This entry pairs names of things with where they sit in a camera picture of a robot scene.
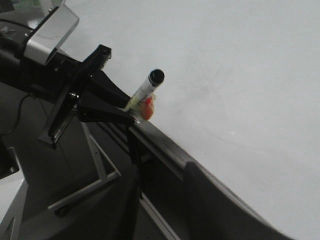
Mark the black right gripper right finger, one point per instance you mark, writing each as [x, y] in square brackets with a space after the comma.
[211, 215]

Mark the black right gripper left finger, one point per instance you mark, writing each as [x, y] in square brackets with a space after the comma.
[108, 215]

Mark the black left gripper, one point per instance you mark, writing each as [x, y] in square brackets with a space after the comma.
[86, 75]

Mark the white black whiteboard marker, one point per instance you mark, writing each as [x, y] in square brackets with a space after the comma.
[141, 104]

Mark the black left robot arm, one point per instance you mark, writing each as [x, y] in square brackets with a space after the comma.
[43, 82]

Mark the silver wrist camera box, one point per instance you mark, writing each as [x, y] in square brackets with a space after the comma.
[52, 32]

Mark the white whiteboard with aluminium frame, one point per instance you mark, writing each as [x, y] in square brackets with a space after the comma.
[241, 93]

